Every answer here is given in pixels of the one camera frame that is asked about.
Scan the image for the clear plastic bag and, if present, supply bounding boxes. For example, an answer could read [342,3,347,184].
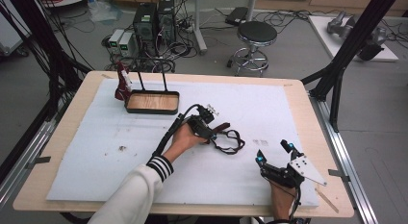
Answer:
[87,0,124,24]

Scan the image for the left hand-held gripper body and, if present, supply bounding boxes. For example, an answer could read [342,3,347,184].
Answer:
[187,103,220,139]

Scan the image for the black rack with wooden base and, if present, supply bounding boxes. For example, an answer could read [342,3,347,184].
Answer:
[118,56,181,115]

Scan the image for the right hand-held gripper black cable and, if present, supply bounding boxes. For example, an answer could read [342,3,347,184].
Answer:
[288,185,303,223]

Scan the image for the white desk leg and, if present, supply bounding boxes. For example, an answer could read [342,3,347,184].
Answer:
[191,0,209,56]

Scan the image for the white power supply unit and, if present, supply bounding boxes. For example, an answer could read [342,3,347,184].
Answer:
[118,32,136,58]
[108,28,125,54]

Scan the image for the thin wooden stick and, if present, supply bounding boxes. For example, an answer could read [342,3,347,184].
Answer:
[314,187,341,214]

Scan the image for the grey metal bracket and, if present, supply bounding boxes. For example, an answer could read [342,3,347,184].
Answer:
[327,168,351,183]
[24,156,52,169]

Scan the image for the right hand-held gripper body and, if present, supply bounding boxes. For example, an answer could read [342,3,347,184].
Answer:
[261,155,328,189]

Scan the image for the person's left hand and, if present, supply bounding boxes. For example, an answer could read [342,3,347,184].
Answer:
[162,122,209,163]

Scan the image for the computer towers on floor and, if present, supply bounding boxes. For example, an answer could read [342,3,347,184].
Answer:
[101,0,201,74]

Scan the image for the aluminium rail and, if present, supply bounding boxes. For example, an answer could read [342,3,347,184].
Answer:
[0,97,73,208]
[307,90,380,224]

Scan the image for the brown bow tie black strap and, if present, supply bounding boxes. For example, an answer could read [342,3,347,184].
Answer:
[207,121,246,156]

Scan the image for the black round stool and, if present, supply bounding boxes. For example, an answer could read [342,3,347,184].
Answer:
[226,20,279,78]

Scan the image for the black frame strut with cables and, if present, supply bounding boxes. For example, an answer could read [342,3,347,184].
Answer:
[0,0,92,122]

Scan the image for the white floor board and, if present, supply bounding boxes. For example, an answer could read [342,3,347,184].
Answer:
[307,14,400,62]

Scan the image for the person's right hand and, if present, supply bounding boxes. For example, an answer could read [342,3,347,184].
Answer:
[268,180,298,221]

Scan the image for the black computer tower green label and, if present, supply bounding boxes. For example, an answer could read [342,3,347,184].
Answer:
[132,2,159,56]

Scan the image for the flat black box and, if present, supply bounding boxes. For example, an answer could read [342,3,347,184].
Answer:
[224,6,249,27]

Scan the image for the white foam mat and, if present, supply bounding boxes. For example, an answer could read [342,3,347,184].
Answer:
[46,78,320,209]

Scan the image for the grey and black robot part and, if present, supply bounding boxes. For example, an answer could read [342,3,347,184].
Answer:
[356,26,388,62]

